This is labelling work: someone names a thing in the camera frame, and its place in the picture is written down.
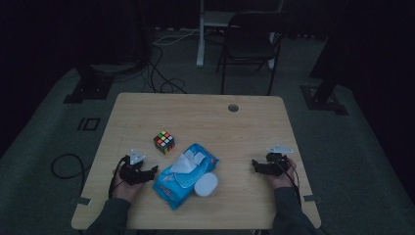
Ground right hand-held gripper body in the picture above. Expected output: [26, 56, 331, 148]
[264, 143, 295, 177]

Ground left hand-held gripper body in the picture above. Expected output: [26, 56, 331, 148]
[118, 148, 149, 186]

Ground multicoloured puzzle cube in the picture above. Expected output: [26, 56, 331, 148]
[153, 129, 176, 156]

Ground blue wet wipes pack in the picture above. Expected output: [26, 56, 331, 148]
[152, 142, 220, 211]

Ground white wet wipe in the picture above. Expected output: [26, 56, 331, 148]
[168, 153, 207, 174]

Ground person's right hand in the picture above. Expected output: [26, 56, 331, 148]
[268, 158, 299, 190]

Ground person's left hand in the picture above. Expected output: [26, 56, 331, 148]
[112, 162, 145, 204]

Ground grey tape strip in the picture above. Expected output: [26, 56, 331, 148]
[69, 196, 93, 207]
[302, 194, 324, 204]

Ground black stand base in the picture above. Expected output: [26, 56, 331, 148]
[300, 32, 349, 117]
[63, 62, 115, 105]

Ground black folding chair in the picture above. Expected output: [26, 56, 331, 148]
[215, 11, 292, 96]

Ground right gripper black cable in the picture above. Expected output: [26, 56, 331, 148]
[281, 167, 302, 206]

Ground black tangled floor cables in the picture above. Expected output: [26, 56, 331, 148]
[139, 44, 189, 95]

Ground white floor cable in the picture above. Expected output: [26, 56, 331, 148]
[152, 27, 202, 46]

